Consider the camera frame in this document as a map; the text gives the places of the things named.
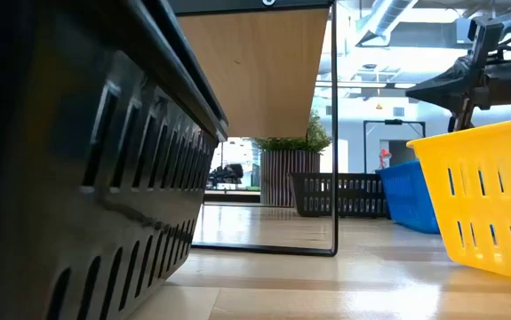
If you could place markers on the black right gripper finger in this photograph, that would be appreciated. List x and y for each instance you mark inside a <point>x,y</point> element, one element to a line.
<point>450,100</point>
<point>459,77</point>

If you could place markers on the black background machine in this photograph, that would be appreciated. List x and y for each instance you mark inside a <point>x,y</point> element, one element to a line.
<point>227,174</point>

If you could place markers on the yellow slotted plastic basket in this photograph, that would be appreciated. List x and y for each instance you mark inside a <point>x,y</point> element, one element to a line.
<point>481,200</point>

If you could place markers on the small red object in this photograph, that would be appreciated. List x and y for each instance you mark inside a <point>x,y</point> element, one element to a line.
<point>384,157</point>

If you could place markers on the black aluminium table frame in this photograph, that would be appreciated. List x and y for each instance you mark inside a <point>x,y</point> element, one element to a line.
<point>233,197</point>

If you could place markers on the wooden shelf with black frame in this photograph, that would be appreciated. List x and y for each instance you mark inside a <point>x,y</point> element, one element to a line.
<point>259,66</point>

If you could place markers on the green plant in striped pot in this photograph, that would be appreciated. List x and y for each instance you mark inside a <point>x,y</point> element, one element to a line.
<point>288,178</point>

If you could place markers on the black metal gantry frame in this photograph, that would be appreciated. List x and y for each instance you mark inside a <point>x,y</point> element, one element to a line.
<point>393,121</point>

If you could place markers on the silver ceiling duct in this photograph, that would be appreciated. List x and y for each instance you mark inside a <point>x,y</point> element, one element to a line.
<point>388,18</point>

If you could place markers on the blue slotted plastic basket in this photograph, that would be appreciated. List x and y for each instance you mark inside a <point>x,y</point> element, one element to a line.
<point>408,195</point>

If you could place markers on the black slotted plastic basket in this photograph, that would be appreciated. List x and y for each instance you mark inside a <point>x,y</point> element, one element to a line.
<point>357,195</point>
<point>82,178</point>

